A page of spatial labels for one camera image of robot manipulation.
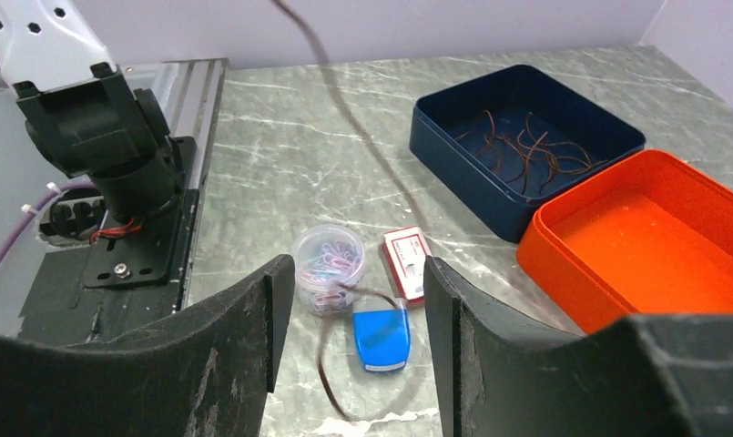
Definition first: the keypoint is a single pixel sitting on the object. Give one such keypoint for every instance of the orange square tray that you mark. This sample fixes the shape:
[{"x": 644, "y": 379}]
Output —
[{"x": 650, "y": 234}]

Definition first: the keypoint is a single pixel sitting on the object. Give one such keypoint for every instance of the dark navy square tray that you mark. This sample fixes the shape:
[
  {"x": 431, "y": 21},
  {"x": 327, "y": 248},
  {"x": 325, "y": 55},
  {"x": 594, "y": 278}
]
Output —
[{"x": 508, "y": 142}]

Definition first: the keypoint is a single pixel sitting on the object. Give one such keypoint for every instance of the blue small stapler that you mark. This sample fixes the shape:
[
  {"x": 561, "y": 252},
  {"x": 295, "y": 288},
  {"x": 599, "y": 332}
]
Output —
[{"x": 382, "y": 339}]

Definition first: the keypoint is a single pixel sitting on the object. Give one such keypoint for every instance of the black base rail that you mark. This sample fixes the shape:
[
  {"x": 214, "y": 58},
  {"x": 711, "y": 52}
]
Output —
[{"x": 99, "y": 292}]

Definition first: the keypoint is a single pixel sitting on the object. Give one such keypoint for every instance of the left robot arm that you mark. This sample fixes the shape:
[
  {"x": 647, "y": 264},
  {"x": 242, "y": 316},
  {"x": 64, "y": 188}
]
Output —
[{"x": 80, "y": 112}]

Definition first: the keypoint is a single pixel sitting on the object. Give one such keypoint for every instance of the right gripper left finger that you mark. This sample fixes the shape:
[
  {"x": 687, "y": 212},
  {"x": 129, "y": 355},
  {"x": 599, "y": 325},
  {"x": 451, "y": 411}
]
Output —
[{"x": 203, "y": 371}]

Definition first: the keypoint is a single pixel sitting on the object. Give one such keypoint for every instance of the clear round clip jar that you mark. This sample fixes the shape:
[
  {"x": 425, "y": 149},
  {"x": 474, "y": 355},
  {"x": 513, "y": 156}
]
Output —
[{"x": 329, "y": 259}]

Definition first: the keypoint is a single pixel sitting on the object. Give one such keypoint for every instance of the red white small box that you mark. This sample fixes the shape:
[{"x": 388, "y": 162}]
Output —
[{"x": 406, "y": 250}]

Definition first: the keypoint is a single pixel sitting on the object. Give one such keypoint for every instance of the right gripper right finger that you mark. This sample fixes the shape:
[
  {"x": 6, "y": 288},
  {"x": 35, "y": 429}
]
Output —
[{"x": 499, "y": 372}]

